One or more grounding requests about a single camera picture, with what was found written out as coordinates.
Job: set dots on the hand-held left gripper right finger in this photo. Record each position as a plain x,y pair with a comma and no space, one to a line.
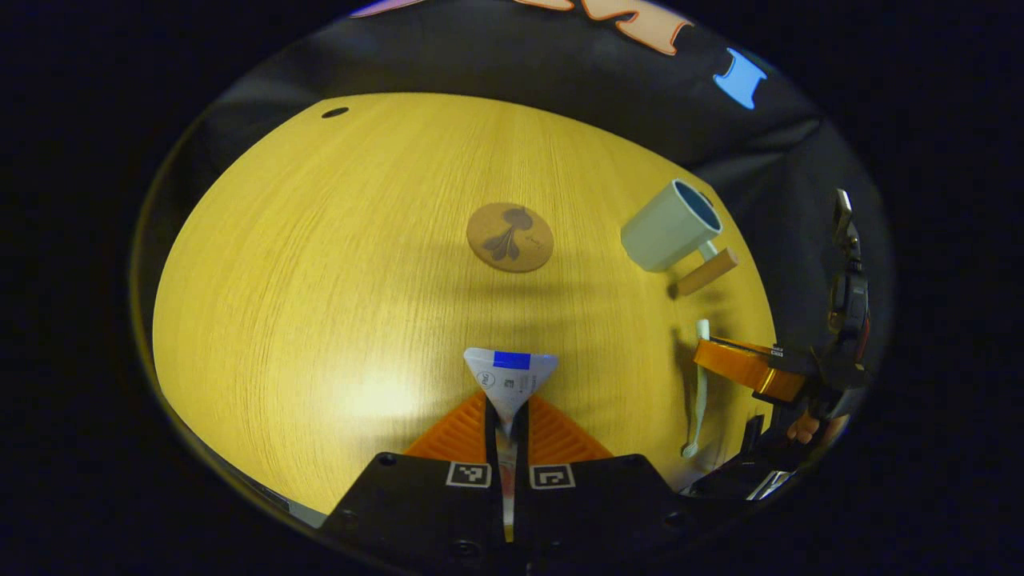
608,520

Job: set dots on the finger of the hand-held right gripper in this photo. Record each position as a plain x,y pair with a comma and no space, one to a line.
744,368

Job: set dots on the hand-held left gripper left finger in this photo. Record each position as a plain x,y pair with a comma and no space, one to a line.
416,520

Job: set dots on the white toothpaste tube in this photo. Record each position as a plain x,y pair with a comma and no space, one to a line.
512,384

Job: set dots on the round brown coaster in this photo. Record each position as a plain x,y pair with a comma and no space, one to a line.
510,238

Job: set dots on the yellow wooden desktop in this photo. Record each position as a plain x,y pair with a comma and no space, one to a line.
320,280

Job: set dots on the black backdrop cloth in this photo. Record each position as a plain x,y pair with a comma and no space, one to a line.
480,56

